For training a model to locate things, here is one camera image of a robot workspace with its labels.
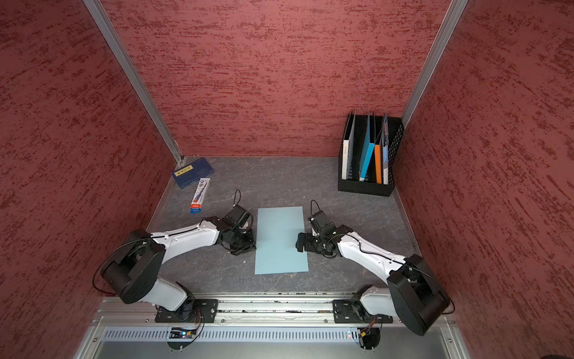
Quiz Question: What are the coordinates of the light blue rectangular paper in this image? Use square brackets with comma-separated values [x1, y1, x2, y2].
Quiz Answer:
[255, 206, 309, 275]

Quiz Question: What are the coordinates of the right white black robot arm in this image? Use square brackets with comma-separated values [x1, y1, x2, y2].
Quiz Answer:
[295, 225, 455, 336]

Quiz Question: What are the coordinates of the blue patterned book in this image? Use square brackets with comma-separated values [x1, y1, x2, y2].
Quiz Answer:
[382, 115, 390, 185]

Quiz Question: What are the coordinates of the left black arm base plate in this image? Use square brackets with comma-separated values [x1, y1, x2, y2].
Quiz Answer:
[155, 299, 218, 324]

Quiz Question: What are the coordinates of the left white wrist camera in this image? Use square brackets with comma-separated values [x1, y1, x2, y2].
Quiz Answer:
[223, 204, 253, 232]

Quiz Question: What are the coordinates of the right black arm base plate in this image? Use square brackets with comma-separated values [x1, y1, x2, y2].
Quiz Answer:
[332, 300, 393, 324]

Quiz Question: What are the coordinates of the white spine book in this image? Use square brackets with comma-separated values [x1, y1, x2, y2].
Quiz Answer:
[341, 111, 356, 180]

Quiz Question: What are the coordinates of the dark blue box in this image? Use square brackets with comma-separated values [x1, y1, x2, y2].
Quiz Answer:
[172, 158, 214, 188]

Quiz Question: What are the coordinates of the teal book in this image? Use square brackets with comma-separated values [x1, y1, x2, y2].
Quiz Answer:
[360, 113, 376, 182]

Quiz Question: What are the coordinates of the right aluminium corner post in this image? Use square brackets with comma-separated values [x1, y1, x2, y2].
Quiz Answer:
[402, 0, 468, 128]

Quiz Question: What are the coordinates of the left aluminium corner post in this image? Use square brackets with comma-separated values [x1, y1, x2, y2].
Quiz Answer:
[83, 0, 185, 165]

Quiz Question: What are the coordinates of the black mesh file organizer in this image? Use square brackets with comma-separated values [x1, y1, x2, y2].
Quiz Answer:
[338, 114, 404, 197]

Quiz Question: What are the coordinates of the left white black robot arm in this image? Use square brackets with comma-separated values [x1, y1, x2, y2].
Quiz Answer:
[99, 216, 256, 323]

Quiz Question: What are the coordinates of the orange book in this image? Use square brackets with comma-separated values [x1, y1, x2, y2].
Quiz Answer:
[374, 133, 383, 184]

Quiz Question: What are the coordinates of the aluminium front rail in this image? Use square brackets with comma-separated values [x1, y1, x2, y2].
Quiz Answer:
[76, 293, 469, 358]

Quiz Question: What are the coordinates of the aluminium corner post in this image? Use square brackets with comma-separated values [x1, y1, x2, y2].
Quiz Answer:
[83, 0, 185, 165]
[402, 0, 468, 128]

